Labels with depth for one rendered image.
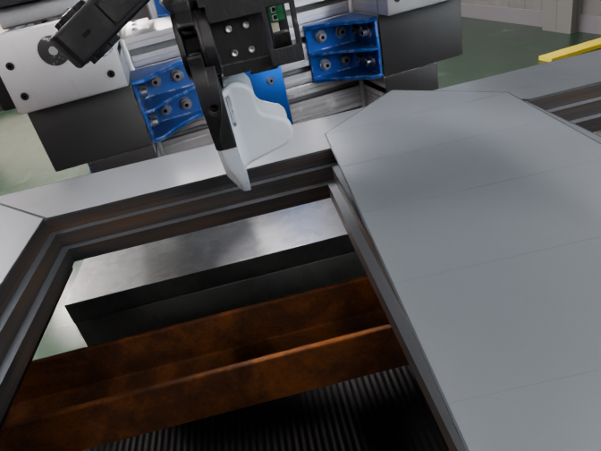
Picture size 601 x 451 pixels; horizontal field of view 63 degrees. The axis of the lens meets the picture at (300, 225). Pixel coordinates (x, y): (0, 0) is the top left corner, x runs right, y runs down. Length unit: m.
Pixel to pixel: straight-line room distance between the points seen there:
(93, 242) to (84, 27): 0.19
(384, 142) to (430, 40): 0.41
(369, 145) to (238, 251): 0.29
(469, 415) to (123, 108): 0.61
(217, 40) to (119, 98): 0.37
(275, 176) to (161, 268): 0.29
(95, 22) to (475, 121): 0.31
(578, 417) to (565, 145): 0.24
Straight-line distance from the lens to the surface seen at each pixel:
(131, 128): 0.73
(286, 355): 0.43
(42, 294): 0.43
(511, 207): 0.33
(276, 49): 0.35
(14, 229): 0.49
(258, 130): 0.38
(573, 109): 0.53
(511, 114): 0.47
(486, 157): 0.40
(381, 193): 0.36
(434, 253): 0.29
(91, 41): 0.37
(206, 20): 0.35
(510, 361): 0.23
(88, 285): 0.73
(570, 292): 0.27
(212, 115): 0.35
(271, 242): 0.67
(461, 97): 0.52
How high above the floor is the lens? 1.02
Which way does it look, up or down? 30 degrees down
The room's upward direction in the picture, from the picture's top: 13 degrees counter-clockwise
